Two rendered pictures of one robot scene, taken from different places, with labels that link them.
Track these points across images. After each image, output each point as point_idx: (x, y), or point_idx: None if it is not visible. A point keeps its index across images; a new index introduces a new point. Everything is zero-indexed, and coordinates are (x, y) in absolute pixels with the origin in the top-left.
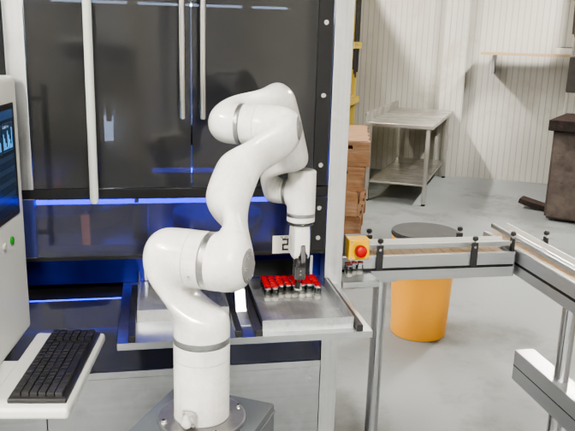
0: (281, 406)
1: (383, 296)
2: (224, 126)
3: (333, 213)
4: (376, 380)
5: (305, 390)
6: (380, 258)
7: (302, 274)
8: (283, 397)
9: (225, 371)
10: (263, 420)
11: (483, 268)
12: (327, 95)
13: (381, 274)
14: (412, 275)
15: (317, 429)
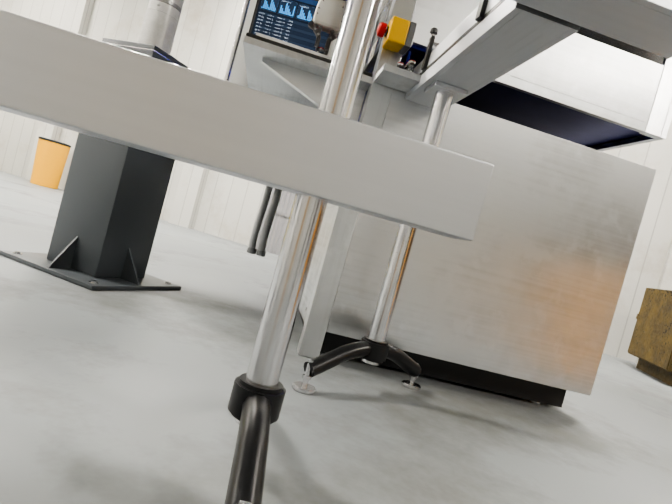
0: (327, 217)
1: (431, 112)
2: None
3: (392, 3)
4: (396, 234)
5: None
6: (426, 53)
7: (315, 41)
8: (330, 207)
9: (148, 14)
10: (139, 43)
11: (489, 16)
12: None
13: (424, 76)
14: (439, 65)
15: (324, 248)
